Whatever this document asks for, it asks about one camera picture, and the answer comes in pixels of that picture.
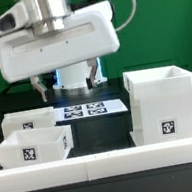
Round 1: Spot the white drawer cabinet box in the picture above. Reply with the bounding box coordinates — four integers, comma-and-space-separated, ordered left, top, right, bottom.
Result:
123, 66, 192, 147

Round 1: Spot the white fence front right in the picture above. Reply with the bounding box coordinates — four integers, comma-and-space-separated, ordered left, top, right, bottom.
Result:
85, 138, 192, 180

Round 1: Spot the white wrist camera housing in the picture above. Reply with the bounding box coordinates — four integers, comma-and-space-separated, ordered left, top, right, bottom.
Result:
0, 1, 31, 36

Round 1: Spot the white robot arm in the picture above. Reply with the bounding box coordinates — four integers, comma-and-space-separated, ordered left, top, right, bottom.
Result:
0, 0, 120, 94

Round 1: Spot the black cable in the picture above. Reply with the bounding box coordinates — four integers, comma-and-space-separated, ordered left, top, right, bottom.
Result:
0, 79, 33, 97

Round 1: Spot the white rear drawer tray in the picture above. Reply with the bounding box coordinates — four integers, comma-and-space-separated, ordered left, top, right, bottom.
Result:
1, 106, 56, 138

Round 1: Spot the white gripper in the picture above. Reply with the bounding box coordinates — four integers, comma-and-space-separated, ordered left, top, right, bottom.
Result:
0, 1, 120, 101

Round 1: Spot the white drawer tray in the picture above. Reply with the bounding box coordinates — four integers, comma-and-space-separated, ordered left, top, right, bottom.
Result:
1, 106, 56, 138
0, 125, 74, 169

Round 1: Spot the white front drawer tray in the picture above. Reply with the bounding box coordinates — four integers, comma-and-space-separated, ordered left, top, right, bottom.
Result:
0, 125, 74, 169

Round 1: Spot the paper sheet with markers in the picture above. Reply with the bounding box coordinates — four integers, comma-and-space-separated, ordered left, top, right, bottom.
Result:
54, 99, 128, 122

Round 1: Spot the white fence front left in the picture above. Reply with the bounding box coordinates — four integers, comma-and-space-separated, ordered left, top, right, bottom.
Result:
0, 159, 88, 192

